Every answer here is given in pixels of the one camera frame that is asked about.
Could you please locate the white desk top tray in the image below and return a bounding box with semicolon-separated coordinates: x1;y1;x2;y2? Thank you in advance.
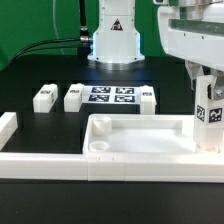
83;114;224;154

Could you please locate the thin white cable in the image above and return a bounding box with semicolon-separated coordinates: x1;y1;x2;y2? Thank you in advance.
52;0;66;56

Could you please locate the white U-shaped obstacle fence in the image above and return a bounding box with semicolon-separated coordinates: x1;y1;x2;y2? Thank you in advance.
0;112;224;184

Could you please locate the black cable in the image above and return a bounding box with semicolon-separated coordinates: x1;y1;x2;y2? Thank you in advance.
7;0;94;67

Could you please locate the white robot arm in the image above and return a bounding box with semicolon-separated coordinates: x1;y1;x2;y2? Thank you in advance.
88;0;224;100

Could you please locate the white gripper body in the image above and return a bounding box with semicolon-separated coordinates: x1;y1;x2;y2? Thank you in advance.
157;3;224;71

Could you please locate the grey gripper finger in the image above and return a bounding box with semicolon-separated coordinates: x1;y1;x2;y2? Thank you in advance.
210;70;224;100
185;61;210;90

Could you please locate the fiducial marker plate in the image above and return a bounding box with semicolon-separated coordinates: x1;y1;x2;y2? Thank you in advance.
82;86;140;105

